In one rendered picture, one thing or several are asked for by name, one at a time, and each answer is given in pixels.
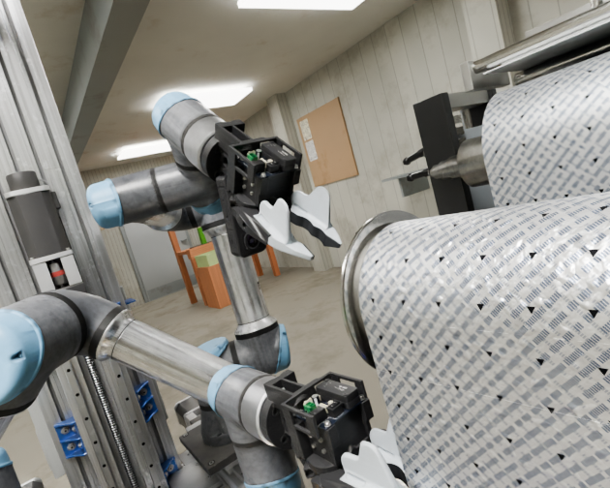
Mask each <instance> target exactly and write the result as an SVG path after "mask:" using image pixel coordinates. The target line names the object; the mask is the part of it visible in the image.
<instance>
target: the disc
mask: <svg viewBox="0 0 610 488"><path fill-rule="evenodd" d="M414 219H419V218H418V217H416V216H414V215H413V214H412V213H409V212H406V211H402V210H389V211H384V212H382V213H379V214H377V215H375V216H374V217H372V218H371V219H369V220H368V221H367V222H366V223H365V224H364V225H363V226H362V227H361V228H360V229H359V230H358V232H357V233H356V234H355V236H354V238H353V239H352V241H351V244H350V246H349V248H348V250H347V253H346V256H345V259H344V263H343V268H342V273H341V281H340V302H341V311H342V316H343V321H344V324H345V328H346V330H347V333H348V335H349V338H350V340H351V343H352V345H353V346H354V348H355V350H356V351H357V352H358V354H359V355H360V356H361V357H362V359H363V360H364V361H365V362H366V363H368V364H369V365H370V366H371V367H373V368H374V369H376V365H375V361H374V358H373V355H372V351H371V348H370V344H369V340H368V337H367V333H366V329H365V326H364V323H363V320H362V317H361V314H360V310H359V304H358V279H359V273H360V268H361V265H362V262H363V260H364V257H365V255H366V253H367V251H368V249H369V247H370V245H371V243H372V242H373V240H374V239H375V237H376V236H377V235H378V234H379V233H380V232H381V231H382V230H383V229H384V228H386V227H387V226H389V225H391V224H393V223H396V222H401V221H407V220H414ZM376 370H377V369H376Z"/></svg>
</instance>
